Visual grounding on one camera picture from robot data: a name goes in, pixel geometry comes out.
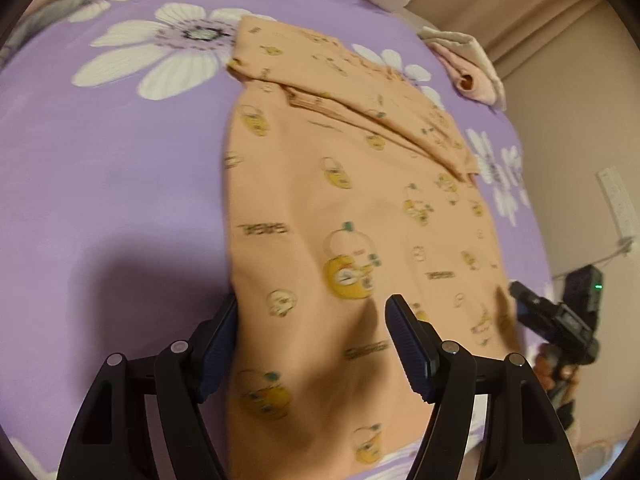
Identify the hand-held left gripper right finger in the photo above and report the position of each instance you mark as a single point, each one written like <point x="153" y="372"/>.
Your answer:
<point x="407" y="350"/>

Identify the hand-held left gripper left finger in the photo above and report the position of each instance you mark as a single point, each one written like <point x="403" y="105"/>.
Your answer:
<point x="220" y="347"/>

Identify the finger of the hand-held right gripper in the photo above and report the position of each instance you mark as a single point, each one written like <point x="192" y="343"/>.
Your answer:
<point x="529" y="300"/>

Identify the orange cartoon print garment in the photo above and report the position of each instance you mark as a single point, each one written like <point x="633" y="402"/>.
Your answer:
<point x="350" y="220"/>

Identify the pink folded clothes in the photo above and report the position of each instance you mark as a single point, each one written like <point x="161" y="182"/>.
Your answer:
<point x="470" y="67"/>

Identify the person's right hand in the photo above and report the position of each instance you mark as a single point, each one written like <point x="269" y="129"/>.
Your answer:
<point x="555" y="372"/>

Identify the white power strip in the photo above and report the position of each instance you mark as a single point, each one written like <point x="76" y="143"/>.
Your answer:
<point x="617" y="200"/>

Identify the purple floral bedsheet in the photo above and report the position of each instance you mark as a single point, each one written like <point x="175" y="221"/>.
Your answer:
<point x="110" y="170"/>

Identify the beige curtain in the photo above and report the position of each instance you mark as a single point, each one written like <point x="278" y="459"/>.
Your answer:
<point x="505" y="5"/>

